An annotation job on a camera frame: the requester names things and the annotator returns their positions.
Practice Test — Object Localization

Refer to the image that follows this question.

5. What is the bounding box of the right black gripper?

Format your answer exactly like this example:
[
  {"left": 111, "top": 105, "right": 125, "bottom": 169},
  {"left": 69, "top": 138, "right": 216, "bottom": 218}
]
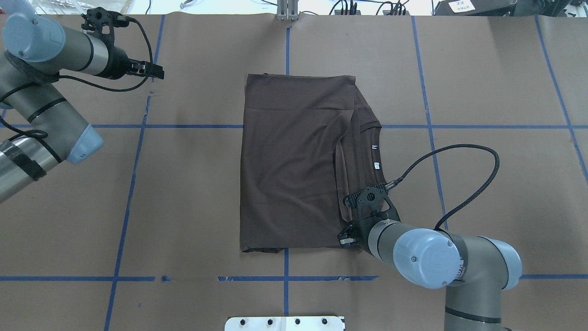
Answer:
[{"left": 337, "top": 222, "right": 375, "bottom": 256}]

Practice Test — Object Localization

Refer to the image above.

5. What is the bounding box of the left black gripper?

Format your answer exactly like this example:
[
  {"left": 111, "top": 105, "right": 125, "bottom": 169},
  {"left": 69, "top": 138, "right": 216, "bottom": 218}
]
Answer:
[{"left": 105, "top": 46, "right": 164, "bottom": 80}]

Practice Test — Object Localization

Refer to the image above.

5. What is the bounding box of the dark brown t-shirt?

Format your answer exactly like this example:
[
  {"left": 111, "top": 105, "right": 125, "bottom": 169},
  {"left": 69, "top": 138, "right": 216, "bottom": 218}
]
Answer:
[{"left": 240, "top": 74, "right": 385, "bottom": 253}]

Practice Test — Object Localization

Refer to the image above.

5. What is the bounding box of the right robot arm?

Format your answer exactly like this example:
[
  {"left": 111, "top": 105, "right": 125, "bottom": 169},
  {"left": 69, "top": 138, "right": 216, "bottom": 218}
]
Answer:
[{"left": 337, "top": 219, "right": 523, "bottom": 331}]

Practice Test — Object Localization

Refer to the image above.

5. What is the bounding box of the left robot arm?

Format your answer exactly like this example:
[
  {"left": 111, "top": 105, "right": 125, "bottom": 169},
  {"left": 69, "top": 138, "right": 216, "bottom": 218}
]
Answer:
[{"left": 0, "top": 7, "right": 164, "bottom": 201}]

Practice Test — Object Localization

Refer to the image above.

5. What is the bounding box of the clear plastic bag sheet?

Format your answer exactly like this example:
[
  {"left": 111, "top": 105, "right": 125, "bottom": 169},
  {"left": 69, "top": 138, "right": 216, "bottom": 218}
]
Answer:
[{"left": 28, "top": 0, "right": 134, "bottom": 15}]

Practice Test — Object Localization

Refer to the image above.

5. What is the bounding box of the brown kraft paper cover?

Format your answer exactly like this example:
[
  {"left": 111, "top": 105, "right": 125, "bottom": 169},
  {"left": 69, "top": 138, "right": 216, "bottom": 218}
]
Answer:
[{"left": 1, "top": 12, "right": 587, "bottom": 331}]

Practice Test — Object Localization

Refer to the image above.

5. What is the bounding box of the black box white label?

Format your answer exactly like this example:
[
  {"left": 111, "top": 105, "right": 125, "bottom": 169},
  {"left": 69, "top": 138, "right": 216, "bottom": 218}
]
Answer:
[{"left": 433, "top": 0, "right": 517, "bottom": 17}]

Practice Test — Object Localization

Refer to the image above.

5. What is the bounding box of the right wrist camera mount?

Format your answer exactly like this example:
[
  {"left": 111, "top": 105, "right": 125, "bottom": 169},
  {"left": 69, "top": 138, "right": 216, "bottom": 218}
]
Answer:
[{"left": 344, "top": 182, "right": 401, "bottom": 228}]

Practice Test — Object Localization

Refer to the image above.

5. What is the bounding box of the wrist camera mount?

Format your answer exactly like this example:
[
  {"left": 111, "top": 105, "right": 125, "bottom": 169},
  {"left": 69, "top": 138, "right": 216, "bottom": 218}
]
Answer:
[
  {"left": 344, "top": 182, "right": 401, "bottom": 228},
  {"left": 80, "top": 7, "right": 130, "bottom": 47}
]

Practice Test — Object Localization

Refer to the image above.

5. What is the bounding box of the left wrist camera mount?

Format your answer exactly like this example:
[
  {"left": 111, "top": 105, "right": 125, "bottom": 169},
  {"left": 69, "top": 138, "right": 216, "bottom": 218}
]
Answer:
[{"left": 80, "top": 7, "right": 130, "bottom": 47}]

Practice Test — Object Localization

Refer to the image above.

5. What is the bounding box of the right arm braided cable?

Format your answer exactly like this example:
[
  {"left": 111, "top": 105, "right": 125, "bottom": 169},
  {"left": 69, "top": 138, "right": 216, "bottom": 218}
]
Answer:
[{"left": 384, "top": 144, "right": 500, "bottom": 230}]

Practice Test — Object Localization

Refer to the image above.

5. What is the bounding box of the aluminium frame post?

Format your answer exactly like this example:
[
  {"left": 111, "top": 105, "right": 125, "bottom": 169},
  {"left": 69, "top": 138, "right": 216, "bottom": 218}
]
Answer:
[{"left": 276, "top": 0, "right": 300, "bottom": 22}]

